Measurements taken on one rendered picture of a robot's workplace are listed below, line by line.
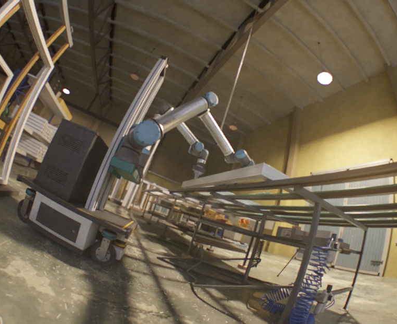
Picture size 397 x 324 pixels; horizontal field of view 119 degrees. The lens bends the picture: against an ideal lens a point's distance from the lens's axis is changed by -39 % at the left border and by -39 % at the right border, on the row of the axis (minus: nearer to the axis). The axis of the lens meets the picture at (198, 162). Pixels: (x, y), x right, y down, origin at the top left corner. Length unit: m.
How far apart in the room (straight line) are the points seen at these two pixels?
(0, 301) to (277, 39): 9.59
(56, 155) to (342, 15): 8.96
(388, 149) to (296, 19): 6.09
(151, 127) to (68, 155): 0.64
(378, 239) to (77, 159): 7.56
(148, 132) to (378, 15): 8.92
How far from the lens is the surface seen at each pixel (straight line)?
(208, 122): 1.61
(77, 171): 1.36
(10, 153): 2.30
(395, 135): 8.52
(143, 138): 1.10
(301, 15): 8.61
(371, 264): 7.36
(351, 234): 7.69
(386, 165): 0.78
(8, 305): 0.80
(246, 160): 1.65
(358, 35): 9.29
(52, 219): 1.35
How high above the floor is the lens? 0.53
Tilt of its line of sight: 17 degrees up
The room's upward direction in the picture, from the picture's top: 19 degrees clockwise
